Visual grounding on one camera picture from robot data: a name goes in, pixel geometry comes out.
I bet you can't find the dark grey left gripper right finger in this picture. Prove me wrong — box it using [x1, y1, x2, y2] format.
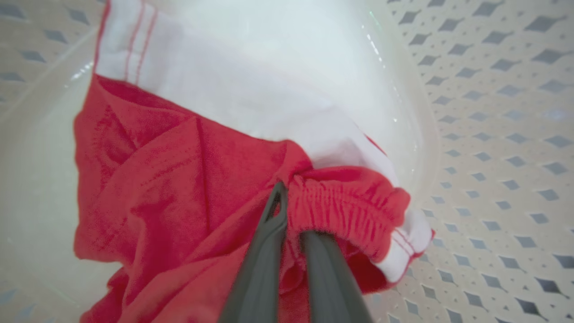
[299, 230, 374, 323]

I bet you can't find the cream perforated laundry basket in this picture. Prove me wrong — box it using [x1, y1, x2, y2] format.
[0, 0, 574, 323]

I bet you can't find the red and white clothing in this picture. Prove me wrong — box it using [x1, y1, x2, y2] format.
[73, 0, 436, 323]

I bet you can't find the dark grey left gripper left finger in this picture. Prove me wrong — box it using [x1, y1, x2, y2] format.
[218, 181, 289, 323]

